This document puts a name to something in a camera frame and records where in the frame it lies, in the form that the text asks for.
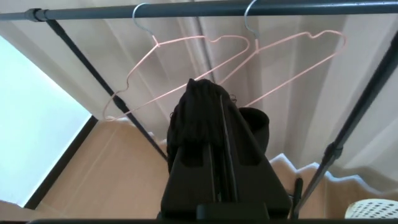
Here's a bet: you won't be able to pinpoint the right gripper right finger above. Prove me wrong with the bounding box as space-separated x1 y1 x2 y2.
219 94 292 218

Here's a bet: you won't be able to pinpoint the white laundry basket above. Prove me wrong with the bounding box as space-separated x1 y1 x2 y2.
344 198 398 220

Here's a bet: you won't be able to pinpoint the black clothes rack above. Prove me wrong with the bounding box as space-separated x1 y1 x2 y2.
0 0 398 220

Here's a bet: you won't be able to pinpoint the pink clothes hanger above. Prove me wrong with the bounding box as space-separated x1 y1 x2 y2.
217 0 348 108
102 2 251 122

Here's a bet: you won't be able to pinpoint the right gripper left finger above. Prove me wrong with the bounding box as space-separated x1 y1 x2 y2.
160 141 219 218

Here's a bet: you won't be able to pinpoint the black shorts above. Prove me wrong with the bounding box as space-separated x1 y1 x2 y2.
166 78 271 175

